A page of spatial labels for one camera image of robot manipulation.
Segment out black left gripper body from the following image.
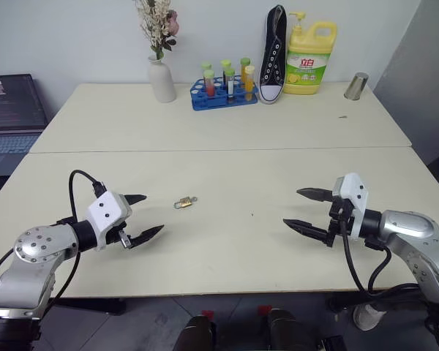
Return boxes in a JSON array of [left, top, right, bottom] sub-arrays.
[[104, 194, 134, 250]]

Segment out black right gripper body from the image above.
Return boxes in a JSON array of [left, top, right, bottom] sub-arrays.
[[326, 198, 354, 249]]

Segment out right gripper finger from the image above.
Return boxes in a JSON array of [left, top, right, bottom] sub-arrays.
[[282, 218, 331, 243], [296, 187, 334, 204]]

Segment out dark rounded shape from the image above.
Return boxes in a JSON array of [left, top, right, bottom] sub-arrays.
[[175, 314, 218, 351], [266, 308, 310, 351]]

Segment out white rounded floor object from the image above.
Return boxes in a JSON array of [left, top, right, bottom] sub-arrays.
[[352, 302, 387, 332]]

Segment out silver metal cup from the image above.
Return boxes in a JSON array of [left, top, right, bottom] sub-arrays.
[[343, 72, 370, 101]]

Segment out blue test tube rack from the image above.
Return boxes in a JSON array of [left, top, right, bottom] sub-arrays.
[[190, 75, 260, 112]]

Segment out white ceramic vase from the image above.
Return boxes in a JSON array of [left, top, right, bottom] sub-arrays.
[[147, 55, 178, 104]]

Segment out yellow detergent pump bottle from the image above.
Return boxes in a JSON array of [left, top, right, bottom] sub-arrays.
[[282, 10, 339, 97]]

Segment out yellow-capped orange liquid tube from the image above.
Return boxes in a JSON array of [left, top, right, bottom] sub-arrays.
[[244, 64, 257, 102]]

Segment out green-capped red liquid tube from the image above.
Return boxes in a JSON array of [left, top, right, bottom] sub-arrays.
[[203, 69, 216, 98]]

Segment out green-capped white-label tube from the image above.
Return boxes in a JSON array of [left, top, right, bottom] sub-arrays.
[[225, 67, 237, 104]]

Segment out black canvas sneaker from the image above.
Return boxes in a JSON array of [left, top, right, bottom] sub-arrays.
[[258, 4, 288, 105]]

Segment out green-capped orange liquid tube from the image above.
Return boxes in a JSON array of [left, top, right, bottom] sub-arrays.
[[240, 57, 251, 87]]

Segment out grey open laptop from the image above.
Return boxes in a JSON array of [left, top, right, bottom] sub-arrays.
[[0, 73, 48, 180]]

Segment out green-capped dark test tube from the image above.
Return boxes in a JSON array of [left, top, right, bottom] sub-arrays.
[[220, 59, 233, 87]]

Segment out dried flower bouquet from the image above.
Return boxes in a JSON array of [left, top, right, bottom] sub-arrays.
[[132, 0, 181, 61]]

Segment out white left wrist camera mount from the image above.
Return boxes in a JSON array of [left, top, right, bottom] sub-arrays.
[[85, 190, 133, 252]]

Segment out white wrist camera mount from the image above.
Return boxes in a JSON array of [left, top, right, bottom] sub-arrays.
[[331, 173, 371, 241], [85, 190, 133, 252]]

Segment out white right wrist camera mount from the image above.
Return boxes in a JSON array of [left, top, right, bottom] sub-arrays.
[[331, 173, 371, 241]]

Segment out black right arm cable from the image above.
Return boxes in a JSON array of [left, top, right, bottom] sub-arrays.
[[338, 215, 431, 305]]

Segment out black table frame bar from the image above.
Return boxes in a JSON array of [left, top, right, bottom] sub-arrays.
[[53, 297, 127, 317]]

